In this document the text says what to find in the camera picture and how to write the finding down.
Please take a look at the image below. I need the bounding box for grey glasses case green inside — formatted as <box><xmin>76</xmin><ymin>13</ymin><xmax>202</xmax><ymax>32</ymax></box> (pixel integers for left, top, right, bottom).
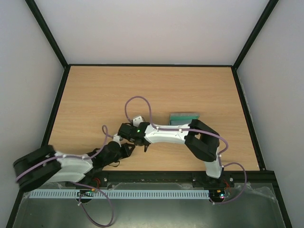
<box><xmin>169</xmin><ymin>112</ymin><xmax>200</xmax><ymax>125</ymax></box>

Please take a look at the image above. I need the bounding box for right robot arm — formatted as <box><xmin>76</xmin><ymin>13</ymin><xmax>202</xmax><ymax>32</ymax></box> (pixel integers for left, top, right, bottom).
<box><xmin>118</xmin><ymin>119</ymin><xmax>228</xmax><ymax>186</ymax></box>

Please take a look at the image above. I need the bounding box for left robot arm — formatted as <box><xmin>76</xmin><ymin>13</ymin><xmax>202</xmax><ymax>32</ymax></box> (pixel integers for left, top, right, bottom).
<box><xmin>13</xmin><ymin>141</ymin><xmax>135</xmax><ymax>192</ymax></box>

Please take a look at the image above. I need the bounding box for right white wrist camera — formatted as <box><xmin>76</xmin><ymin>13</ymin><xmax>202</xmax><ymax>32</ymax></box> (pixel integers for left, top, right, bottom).
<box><xmin>132</xmin><ymin>115</ymin><xmax>145</xmax><ymax>127</ymax></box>

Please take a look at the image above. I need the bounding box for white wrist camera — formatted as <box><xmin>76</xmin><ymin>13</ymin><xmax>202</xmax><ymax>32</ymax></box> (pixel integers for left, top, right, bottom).
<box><xmin>132</xmin><ymin>115</ymin><xmax>145</xmax><ymax>127</ymax></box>
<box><xmin>113</xmin><ymin>134</ymin><xmax>123</xmax><ymax>143</ymax></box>

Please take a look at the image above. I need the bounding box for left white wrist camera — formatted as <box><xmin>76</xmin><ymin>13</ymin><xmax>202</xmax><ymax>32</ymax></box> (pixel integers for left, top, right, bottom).
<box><xmin>113</xmin><ymin>134</ymin><xmax>123</xmax><ymax>143</ymax></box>

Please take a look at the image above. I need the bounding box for light blue slotted cable duct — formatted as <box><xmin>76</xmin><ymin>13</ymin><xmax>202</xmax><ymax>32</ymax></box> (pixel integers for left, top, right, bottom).
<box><xmin>29</xmin><ymin>189</ymin><xmax>209</xmax><ymax>200</ymax></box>

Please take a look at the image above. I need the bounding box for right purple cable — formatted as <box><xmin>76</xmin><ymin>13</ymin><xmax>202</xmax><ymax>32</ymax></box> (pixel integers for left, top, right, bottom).
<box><xmin>125</xmin><ymin>95</ymin><xmax>247</xmax><ymax>205</ymax></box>

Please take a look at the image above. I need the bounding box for black front mounting rail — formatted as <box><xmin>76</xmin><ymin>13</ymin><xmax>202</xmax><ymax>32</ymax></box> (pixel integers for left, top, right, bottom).
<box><xmin>23</xmin><ymin>169</ymin><xmax>276</xmax><ymax>190</ymax></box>

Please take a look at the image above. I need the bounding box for black aluminium frame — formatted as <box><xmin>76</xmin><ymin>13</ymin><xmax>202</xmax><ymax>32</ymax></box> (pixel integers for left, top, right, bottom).
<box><xmin>4</xmin><ymin>0</ymin><xmax>294</xmax><ymax>228</ymax></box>

